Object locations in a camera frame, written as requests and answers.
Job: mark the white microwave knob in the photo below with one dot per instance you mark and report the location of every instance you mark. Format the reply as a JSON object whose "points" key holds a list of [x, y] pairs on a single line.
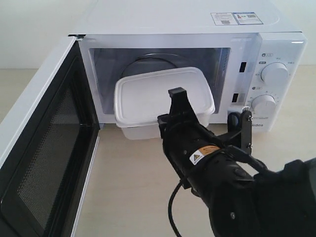
{"points": [[274, 73], [263, 105]]}

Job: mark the white plastic lidded container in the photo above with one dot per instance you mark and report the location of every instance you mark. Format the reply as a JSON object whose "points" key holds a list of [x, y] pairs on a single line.
{"points": [[140, 99]]}

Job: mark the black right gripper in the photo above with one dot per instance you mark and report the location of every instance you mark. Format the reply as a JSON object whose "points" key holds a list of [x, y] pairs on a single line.
{"points": [[201, 160]]}

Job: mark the white microwave oven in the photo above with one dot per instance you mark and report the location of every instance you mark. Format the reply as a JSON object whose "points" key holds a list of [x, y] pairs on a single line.
{"points": [[231, 57]]}

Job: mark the white microwave door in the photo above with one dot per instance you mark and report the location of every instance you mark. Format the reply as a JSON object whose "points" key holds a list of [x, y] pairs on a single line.
{"points": [[48, 141]]}

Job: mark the lower white microwave knob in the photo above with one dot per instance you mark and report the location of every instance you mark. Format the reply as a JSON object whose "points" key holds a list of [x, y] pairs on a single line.
{"points": [[263, 105]]}

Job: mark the printed instruction label sticker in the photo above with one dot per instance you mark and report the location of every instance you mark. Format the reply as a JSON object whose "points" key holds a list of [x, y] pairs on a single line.
{"points": [[236, 18]]}

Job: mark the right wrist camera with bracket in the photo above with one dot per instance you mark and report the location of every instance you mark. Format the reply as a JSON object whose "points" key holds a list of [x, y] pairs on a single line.
{"points": [[240, 129]]}

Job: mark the upper white microwave knob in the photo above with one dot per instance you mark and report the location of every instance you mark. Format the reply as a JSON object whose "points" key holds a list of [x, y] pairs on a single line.
{"points": [[274, 73]]}

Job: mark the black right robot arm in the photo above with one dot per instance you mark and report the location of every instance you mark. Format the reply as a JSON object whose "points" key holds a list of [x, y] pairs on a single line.
{"points": [[244, 198]]}

